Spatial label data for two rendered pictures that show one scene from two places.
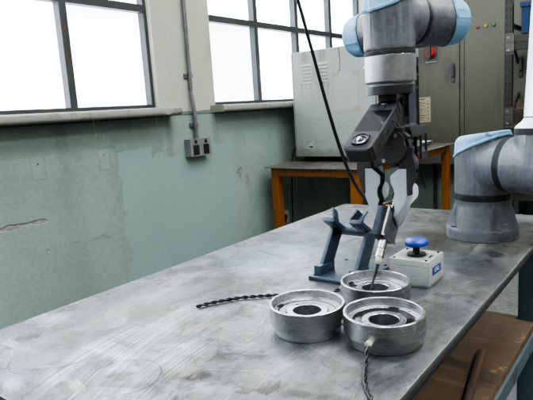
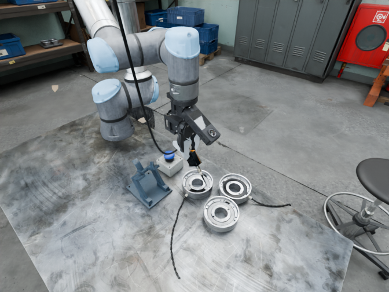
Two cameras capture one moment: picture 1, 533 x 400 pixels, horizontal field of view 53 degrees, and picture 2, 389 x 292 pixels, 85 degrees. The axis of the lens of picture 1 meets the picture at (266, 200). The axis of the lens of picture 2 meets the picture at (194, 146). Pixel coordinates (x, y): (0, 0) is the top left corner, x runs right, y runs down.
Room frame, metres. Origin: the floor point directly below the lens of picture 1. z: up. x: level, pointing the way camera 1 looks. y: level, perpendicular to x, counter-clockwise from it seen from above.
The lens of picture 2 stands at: (0.77, 0.31, 1.39)
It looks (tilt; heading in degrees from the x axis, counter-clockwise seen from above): 40 degrees down; 272
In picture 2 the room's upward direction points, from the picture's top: straight up
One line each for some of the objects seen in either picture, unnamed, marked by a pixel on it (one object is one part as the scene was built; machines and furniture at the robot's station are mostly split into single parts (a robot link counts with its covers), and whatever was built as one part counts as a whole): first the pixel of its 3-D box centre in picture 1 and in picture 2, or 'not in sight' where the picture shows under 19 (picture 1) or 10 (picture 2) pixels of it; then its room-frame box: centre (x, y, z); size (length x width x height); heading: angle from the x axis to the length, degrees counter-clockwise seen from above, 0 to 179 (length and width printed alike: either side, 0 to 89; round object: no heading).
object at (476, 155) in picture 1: (485, 161); (110, 98); (1.15, -0.48, 0.97); 0.13 x 0.12 x 0.14; 33
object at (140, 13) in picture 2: not in sight; (129, 15); (2.16, -4.27, 0.67); 0.52 x 0.43 x 0.43; 52
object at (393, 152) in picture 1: (393, 125); (183, 114); (0.82, -0.20, 1.07); 0.09 x 0.08 x 0.12; 140
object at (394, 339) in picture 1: (384, 325); (234, 189); (0.65, -0.14, 0.82); 0.10 x 0.10 x 0.04
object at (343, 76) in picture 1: (362, 104); not in sight; (3.32, -0.63, 1.10); 0.62 x 0.61 x 0.65; 142
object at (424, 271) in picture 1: (418, 265); (169, 162); (0.89, -0.26, 0.82); 0.08 x 0.07 x 0.05; 142
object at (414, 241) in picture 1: (416, 251); (169, 158); (0.88, -0.25, 0.85); 0.04 x 0.04 x 0.05
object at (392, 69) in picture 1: (388, 71); (183, 88); (0.82, -0.20, 1.15); 0.08 x 0.08 x 0.05
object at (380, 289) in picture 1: (375, 292); (197, 184); (0.78, -0.16, 0.82); 0.10 x 0.10 x 0.04
